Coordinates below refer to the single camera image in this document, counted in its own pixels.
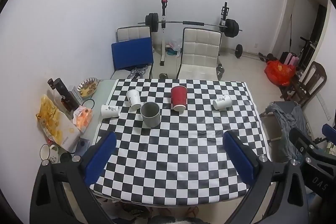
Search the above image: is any plain white paper cup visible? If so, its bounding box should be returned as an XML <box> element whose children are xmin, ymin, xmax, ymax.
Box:
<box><xmin>126</xmin><ymin>89</ymin><xmax>142</xmax><ymax>110</ymax></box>

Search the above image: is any dark small cup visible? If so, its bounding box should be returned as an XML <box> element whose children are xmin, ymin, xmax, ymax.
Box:
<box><xmin>59</xmin><ymin>152</ymin><xmax>73</xmax><ymax>164</ymax></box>

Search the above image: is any blue flat box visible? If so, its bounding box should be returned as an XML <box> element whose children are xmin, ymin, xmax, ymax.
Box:
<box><xmin>73</xmin><ymin>138</ymin><xmax>91</xmax><ymax>157</ymax></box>

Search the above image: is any grey cup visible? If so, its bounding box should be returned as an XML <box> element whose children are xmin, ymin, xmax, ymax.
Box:
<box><xmin>140</xmin><ymin>102</ymin><xmax>161</xmax><ymax>128</ymax></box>

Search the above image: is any orange snack packet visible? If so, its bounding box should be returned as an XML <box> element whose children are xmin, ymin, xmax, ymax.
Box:
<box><xmin>73</xmin><ymin>106</ymin><xmax>94</xmax><ymax>130</ymax></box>

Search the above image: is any black barbell stand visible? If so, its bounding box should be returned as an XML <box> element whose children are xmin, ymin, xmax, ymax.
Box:
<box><xmin>219</xmin><ymin>2</ymin><xmax>229</xmax><ymax>32</ymax></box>

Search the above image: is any dark wooden chair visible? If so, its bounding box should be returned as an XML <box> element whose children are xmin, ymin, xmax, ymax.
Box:
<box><xmin>279</xmin><ymin>61</ymin><xmax>327</xmax><ymax>109</ymax></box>

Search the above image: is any glass bowl with food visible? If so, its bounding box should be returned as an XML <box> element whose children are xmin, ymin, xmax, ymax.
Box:
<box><xmin>77</xmin><ymin>77</ymin><xmax>100</xmax><ymax>98</ymax></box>

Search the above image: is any white printed paper cup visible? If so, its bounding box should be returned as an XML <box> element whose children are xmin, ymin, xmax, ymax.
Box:
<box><xmin>101</xmin><ymin>104</ymin><xmax>121</xmax><ymax>118</ymax></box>
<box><xmin>212</xmin><ymin>94</ymin><xmax>233</xmax><ymax>111</ymax></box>

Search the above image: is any grey cloth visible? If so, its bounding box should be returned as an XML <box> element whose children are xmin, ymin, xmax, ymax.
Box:
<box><xmin>266</xmin><ymin>102</ymin><xmax>308</xmax><ymax>162</ymax></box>

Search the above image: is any white cardboard box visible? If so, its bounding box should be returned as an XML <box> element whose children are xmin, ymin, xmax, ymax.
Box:
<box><xmin>49</xmin><ymin>111</ymin><xmax>81</xmax><ymax>152</ymax></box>

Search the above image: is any black white checkered tablecloth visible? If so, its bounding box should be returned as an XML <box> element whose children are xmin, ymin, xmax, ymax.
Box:
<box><xmin>89</xmin><ymin>79</ymin><xmax>270</xmax><ymax>207</ymax></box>

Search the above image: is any long barbell with black plates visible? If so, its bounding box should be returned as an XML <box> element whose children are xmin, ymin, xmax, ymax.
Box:
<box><xmin>138</xmin><ymin>12</ymin><xmax>243</xmax><ymax>38</ymax></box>

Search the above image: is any yellow snack bag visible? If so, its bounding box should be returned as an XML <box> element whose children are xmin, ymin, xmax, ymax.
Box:
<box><xmin>36</xmin><ymin>94</ymin><xmax>69</xmax><ymax>144</ymax></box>

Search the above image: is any red plastic bag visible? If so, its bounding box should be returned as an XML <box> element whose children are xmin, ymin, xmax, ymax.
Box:
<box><xmin>264</xmin><ymin>60</ymin><xmax>296</xmax><ymax>87</ymax></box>

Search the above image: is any red paper cup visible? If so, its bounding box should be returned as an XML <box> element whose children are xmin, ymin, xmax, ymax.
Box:
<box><xmin>171</xmin><ymin>86</ymin><xmax>188</xmax><ymax>112</ymax></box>

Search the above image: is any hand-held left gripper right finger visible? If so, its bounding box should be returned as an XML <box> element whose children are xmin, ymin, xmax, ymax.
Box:
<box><xmin>223</xmin><ymin>131</ymin><xmax>310</xmax><ymax>224</ymax></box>

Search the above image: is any white barbell stand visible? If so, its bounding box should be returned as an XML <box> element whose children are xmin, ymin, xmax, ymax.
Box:
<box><xmin>158</xmin><ymin>0</ymin><xmax>169</xmax><ymax>66</ymax></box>

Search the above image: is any white padded chair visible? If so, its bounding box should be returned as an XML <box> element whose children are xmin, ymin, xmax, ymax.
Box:
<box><xmin>110</xmin><ymin>26</ymin><xmax>154</xmax><ymax>80</ymax></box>
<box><xmin>176</xmin><ymin>27</ymin><xmax>222</xmax><ymax>80</ymax></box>

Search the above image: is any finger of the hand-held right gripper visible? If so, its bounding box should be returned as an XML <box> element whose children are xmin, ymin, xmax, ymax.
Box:
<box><xmin>315</xmin><ymin>123</ymin><xmax>336</xmax><ymax>144</ymax></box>
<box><xmin>288</xmin><ymin>127</ymin><xmax>321</xmax><ymax>162</ymax></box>

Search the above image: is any pink suitcase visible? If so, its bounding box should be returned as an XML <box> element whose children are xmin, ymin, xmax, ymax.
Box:
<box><xmin>286</xmin><ymin>52</ymin><xmax>300</xmax><ymax>66</ymax></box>

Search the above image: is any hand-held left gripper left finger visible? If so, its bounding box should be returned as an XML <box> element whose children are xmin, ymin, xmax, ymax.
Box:
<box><xmin>29</xmin><ymin>132</ymin><xmax>117</xmax><ymax>224</ymax></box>

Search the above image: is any black scooter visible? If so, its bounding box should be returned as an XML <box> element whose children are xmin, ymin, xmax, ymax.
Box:
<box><xmin>299</xmin><ymin>36</ymin><xmax>317</xmax><ymax>67</ymax></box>

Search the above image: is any black bottle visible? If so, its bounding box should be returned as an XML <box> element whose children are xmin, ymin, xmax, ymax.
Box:
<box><xmin>47</xmin><ymin>78</ymin><xmax>80</xmax><ymax>111</ymax></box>

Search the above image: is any clear plastic bag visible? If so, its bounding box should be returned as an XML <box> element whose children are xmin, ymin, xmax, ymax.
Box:
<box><xmin>167</xmin><ymin>39</ymin><xmax>183</xmax><ymax>58</ymax></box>

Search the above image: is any white enamel mug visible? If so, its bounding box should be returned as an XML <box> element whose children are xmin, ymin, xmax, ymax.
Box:
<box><xmin>39</xmin><ymin>144</ymin><xmax>60</xmax><ymax>165</ymax></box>

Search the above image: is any short barbell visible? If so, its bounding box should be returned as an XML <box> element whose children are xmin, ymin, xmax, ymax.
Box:
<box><xmin>234</xmin><ymin>44</ymin><xmax>277</xmax><ymax>62</ymax></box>

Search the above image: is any blue board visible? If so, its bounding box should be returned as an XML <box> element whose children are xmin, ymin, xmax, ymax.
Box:
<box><xmin>111</xmin><ymin>37</ymin><xmax>154</xmax><ymax>71</ymax></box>

